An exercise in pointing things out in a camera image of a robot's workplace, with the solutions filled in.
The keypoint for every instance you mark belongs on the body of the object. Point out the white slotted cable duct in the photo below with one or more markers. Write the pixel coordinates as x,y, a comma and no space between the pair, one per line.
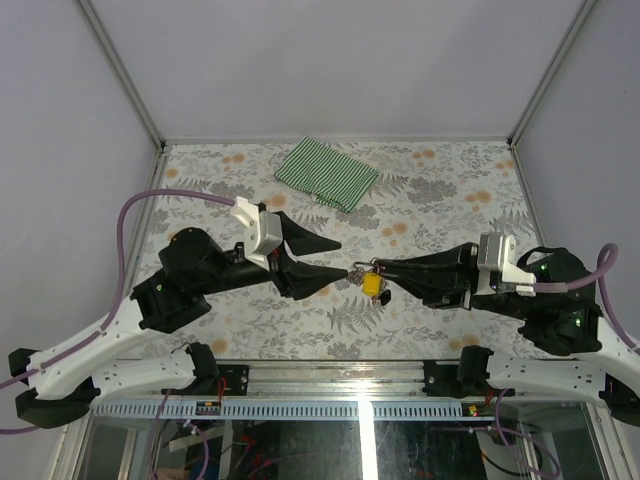
247,409

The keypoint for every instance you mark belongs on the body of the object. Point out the floral patterned table mat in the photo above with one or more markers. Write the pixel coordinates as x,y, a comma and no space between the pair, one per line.
429,197

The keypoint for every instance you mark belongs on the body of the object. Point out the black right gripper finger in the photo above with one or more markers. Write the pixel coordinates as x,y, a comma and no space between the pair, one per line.
435,289
455,265

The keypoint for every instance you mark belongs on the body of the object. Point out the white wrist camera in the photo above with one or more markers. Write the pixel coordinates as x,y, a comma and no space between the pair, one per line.
501,238
263,231

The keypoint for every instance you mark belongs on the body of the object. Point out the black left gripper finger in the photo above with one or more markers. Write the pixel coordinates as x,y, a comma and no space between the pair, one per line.
300,241
302,280

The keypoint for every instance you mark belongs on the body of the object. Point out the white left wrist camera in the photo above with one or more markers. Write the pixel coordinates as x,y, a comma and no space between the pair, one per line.
263,231

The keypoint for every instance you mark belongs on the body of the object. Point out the aluminium mounting rail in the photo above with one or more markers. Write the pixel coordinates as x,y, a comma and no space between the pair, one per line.
332,378

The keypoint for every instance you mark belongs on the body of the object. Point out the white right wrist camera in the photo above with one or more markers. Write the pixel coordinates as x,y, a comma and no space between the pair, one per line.
501,238

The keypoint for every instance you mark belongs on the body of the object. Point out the glossy black key tag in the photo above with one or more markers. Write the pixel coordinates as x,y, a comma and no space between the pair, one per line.
384,298

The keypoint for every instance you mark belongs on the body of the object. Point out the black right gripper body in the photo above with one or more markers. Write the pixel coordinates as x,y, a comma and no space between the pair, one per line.
504,302

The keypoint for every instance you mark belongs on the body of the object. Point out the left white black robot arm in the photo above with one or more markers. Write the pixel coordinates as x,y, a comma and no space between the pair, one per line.
66,381

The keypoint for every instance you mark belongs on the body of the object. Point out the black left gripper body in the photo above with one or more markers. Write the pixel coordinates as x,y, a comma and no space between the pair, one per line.
248,273

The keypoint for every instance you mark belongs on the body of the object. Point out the green white striped cloth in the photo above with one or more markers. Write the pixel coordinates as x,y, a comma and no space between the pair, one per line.
331,178

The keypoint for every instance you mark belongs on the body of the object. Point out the yellow key tag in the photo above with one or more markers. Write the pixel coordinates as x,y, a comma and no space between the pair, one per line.
372,284

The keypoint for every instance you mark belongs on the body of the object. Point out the large silver keyring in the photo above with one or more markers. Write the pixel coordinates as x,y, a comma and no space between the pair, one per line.
359,269

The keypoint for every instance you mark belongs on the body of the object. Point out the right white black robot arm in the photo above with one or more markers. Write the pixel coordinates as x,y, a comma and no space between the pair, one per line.
554,300

